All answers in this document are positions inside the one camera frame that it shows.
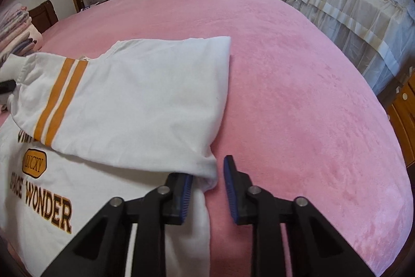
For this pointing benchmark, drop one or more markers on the dark wooden headboard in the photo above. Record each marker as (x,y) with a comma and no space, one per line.
(43,16)

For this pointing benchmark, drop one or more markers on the furniture under cream lace cover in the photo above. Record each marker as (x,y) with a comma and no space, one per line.
(377,36)

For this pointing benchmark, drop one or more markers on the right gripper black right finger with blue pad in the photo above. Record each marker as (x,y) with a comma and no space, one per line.
(290,238)

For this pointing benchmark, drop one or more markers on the pink plush bed cover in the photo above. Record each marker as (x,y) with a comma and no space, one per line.
(299,118)

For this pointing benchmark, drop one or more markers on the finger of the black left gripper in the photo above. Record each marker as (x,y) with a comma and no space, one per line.
(7,86)

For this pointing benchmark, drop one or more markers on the nightstand with small items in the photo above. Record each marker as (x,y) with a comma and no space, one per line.
(89,6)

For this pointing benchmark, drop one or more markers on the stack of folded blankets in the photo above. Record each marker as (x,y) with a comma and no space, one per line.
(18,35)

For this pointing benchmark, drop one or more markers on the white sweatshirt with orange stripes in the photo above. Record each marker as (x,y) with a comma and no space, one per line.
(82,131)

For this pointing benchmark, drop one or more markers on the wooden drawer cabinet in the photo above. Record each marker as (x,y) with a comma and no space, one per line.
(401,114)

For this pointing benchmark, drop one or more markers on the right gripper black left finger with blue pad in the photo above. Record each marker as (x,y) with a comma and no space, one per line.
(127,238)

